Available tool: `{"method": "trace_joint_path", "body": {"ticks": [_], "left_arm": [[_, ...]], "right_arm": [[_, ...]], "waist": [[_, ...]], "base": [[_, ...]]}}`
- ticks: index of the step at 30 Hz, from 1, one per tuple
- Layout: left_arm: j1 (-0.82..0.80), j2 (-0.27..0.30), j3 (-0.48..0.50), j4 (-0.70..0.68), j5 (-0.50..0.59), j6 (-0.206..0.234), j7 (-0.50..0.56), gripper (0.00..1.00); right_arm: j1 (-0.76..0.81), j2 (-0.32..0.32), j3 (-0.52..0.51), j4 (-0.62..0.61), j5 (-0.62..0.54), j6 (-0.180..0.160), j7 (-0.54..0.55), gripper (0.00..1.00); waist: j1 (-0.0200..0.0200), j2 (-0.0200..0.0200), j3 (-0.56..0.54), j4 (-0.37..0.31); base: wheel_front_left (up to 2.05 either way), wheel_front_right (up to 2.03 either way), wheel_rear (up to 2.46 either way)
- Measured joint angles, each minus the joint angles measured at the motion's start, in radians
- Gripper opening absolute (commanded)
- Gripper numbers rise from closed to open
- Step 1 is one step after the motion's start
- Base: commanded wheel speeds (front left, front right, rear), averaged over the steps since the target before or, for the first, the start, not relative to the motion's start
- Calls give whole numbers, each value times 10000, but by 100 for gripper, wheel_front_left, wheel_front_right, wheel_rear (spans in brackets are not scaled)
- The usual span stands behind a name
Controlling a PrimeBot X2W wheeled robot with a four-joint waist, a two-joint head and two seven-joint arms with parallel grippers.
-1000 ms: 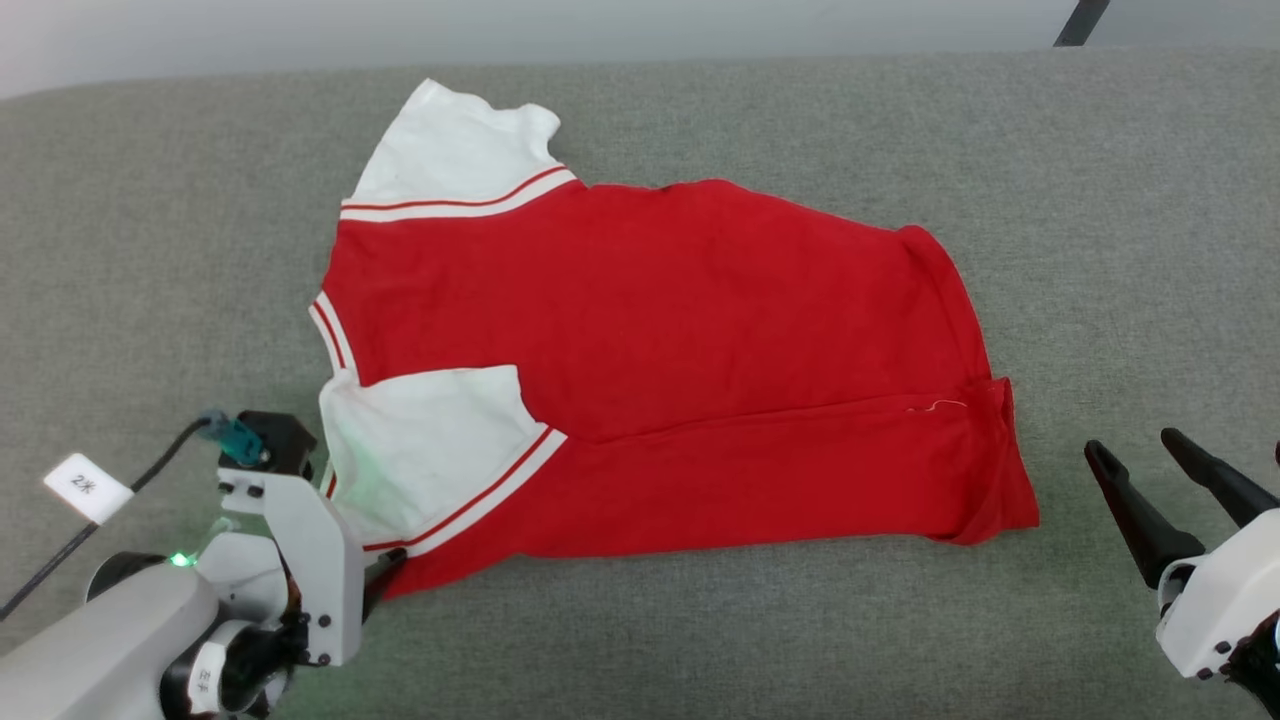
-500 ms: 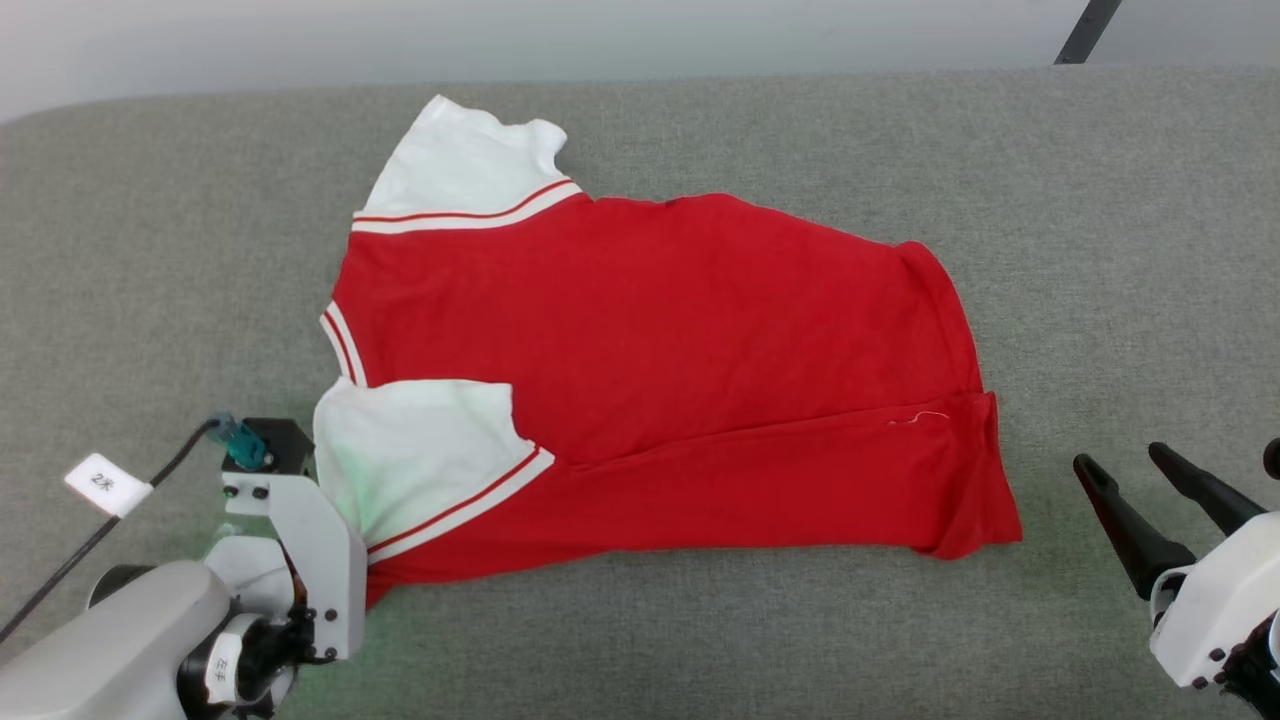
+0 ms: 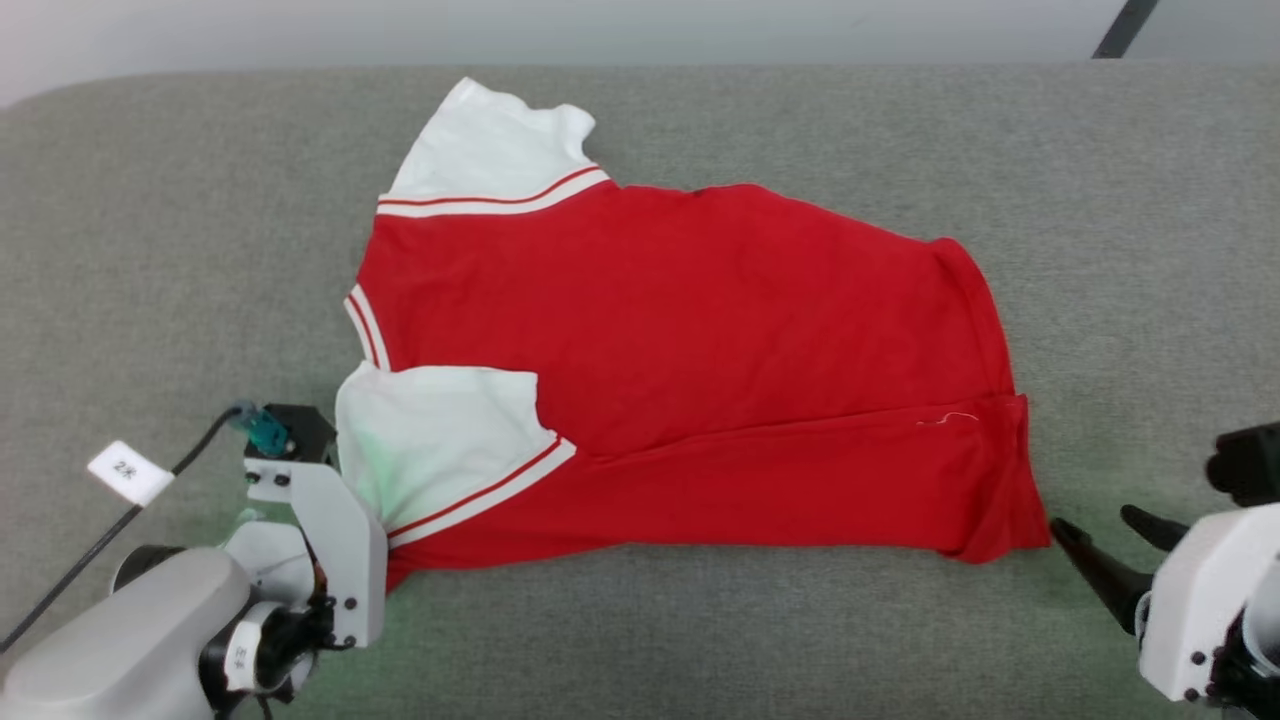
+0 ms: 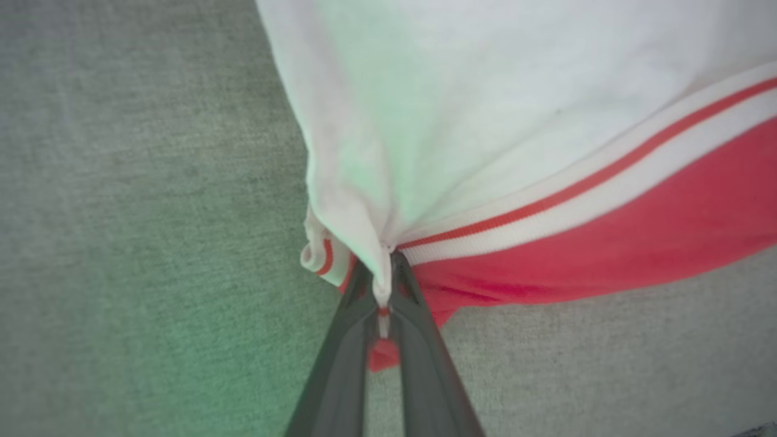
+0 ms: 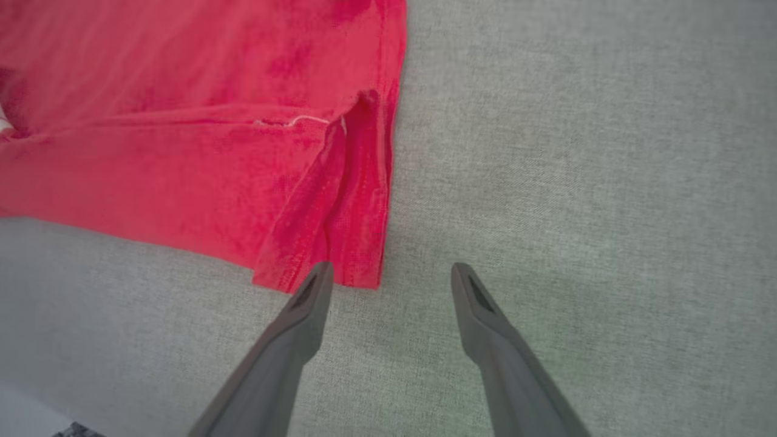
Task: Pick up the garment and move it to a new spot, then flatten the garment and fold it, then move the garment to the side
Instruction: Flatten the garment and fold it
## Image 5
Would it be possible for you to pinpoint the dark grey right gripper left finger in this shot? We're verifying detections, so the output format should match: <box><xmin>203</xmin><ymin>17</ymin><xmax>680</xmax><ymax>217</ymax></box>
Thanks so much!
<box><xmin>187</xmin><ymin>260</ymin><xmax>335</xmax><ymax>437</ymax></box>

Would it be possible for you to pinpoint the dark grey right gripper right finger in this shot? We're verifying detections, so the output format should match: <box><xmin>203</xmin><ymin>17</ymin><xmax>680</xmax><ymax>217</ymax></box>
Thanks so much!
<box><xmin>450</xmin><ymin>262</ymin><xmax>593</xmax><ymax>437</ymax></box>

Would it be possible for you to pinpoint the red and white shirt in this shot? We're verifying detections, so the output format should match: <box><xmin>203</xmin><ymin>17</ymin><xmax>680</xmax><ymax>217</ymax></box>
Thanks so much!
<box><xmin>0</xmin><ymin>0</ymin><xmax>409</xmax><ymax>294</ymax></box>

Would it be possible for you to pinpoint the dark speckled object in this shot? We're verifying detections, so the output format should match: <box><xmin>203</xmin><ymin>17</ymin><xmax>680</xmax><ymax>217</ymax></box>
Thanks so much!
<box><xmin>52</xmin><ymin>421</ymin><xmax>105</xmax><ymax>437</ymax></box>

